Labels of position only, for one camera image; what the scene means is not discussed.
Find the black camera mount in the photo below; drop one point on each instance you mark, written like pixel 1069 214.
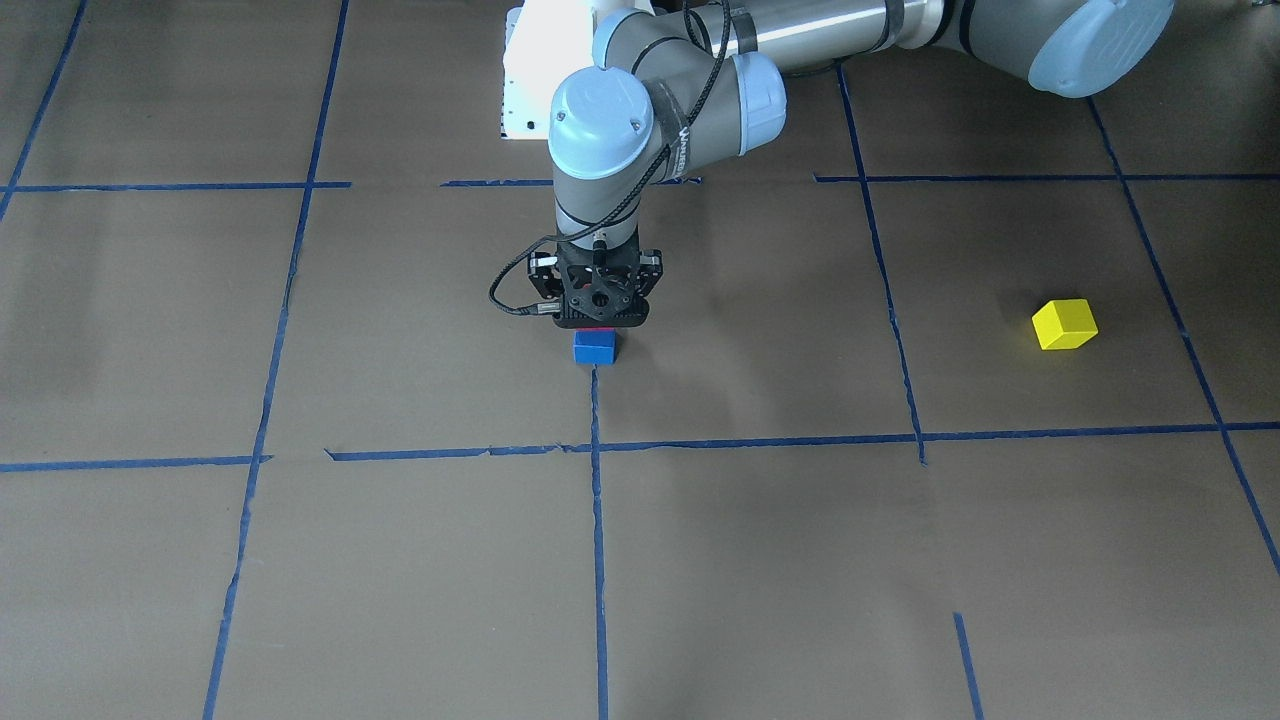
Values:
pixel 600 297

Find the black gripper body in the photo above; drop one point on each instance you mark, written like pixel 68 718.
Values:
pixel 544 281

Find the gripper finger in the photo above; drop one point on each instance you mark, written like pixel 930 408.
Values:
pixel 543 274
pixel 647 273

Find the yellow wooden block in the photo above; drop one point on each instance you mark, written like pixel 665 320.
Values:
pixel 1064 324

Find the white pedestal column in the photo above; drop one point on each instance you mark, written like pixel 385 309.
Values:
pixel 546 41

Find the blue wooden block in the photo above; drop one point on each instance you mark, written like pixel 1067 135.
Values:
pixel 599 348

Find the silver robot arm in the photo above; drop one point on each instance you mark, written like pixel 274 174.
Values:
pixel 659 95

